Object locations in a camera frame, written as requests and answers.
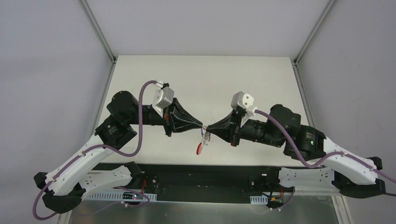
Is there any metal key holder red handle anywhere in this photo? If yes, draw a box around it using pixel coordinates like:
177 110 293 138
196 126 211 155

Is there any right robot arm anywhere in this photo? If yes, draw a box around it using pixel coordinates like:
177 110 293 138
206 104 386 199

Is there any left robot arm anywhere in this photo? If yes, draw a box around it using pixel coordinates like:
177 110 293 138
34 91 143 214

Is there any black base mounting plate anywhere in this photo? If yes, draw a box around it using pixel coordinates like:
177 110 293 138
96 163 329 205

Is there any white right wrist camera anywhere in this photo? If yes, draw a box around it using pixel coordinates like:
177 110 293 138
231 91 257 127

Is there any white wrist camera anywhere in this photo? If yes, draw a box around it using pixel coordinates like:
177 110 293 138
231 91 257 127
152 81 175 118

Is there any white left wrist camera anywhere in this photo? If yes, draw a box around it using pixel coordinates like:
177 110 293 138
152 81 175 118

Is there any right white cable duct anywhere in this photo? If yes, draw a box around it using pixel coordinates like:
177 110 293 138
249 195 268 205

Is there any white cable duct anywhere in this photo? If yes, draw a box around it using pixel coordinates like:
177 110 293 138
86 190 157 202
249 195 268 205

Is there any left white cable duct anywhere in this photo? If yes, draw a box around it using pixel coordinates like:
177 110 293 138
86 190 157 202

